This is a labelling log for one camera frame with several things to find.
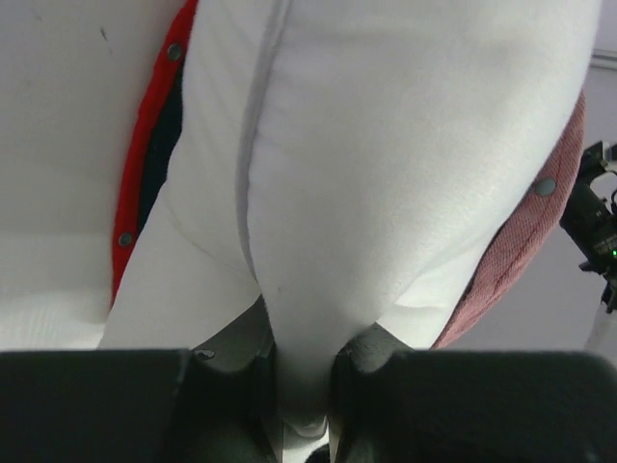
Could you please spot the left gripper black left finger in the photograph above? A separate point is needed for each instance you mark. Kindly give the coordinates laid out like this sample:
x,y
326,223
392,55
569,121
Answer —
x,y
212,403

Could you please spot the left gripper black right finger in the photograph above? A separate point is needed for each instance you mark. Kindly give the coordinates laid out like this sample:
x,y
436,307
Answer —
x,y
391,403

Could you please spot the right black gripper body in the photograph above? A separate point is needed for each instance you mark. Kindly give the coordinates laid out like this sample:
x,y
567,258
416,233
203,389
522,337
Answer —
x,y
588,221

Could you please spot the white pillow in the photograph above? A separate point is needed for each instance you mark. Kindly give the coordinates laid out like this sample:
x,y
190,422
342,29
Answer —
x,y
348,163

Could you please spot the pink red patterned pillowcase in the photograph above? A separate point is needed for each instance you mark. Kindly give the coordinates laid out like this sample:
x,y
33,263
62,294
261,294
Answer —
x,y
510,252

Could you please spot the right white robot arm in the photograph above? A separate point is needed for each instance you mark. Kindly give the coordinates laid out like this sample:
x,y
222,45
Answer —
x,y
602,338

